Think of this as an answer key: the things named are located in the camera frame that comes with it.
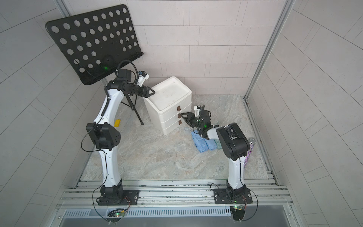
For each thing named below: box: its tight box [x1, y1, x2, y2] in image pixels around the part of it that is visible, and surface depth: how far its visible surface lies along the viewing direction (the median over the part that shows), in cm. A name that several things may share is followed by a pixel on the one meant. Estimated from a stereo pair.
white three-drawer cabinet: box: [143, 76, 193, 136], surface depth 89 cm
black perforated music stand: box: [45, 4, 144, 126], surface depth 65 cm
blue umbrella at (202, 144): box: [190, 130, 216, 153], surface depth 88 cm
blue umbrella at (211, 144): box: [203, 138, 218, 151], surface depth 88 cm
